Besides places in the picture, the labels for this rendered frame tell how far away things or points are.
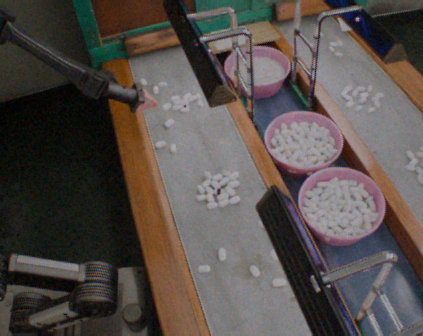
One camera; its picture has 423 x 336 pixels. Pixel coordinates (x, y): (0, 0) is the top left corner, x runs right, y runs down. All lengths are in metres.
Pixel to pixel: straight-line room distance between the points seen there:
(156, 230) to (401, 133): 0.91
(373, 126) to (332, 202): 0.38
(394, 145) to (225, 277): 0.75
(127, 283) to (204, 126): 0.62
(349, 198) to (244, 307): 0.48
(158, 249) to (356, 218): 0.59
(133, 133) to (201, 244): 0.51
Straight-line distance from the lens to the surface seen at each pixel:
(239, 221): 1.33
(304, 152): 1.51
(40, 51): 1.50
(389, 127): 1.65
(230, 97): 1.21
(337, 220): 1.34
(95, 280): 1.25
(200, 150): 1.52
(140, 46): 1.91
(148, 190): 1.40
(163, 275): 1.23
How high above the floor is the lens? 1.85
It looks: 49 degrees down
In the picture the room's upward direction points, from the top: 7 degrees counter-clockwise
